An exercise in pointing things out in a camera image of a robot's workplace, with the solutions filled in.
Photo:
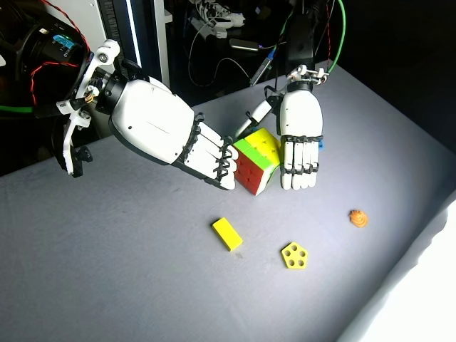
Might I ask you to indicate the spare white robot hand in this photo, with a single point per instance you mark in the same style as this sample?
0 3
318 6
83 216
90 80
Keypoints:
228 18

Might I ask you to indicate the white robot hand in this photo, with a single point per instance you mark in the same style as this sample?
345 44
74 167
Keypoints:
149 117
301 114

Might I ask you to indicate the orange swirl toy pastry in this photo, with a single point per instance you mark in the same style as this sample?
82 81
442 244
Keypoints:
358 219

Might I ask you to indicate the yellow pentagon block with holes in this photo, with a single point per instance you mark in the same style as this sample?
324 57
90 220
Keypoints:
289 251

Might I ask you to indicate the grey table cloth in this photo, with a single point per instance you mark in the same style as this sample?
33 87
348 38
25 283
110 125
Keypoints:
107 249

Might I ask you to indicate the multicoloured puzzle cube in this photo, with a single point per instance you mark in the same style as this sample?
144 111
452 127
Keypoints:
253 167

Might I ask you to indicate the blue pentagon block with holes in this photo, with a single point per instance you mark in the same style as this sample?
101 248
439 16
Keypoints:
322 146

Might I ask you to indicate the yellow rectangular block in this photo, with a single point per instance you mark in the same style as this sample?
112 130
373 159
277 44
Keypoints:
227 233

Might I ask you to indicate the grey flat device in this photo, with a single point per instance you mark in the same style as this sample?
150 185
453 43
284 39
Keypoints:
244 44

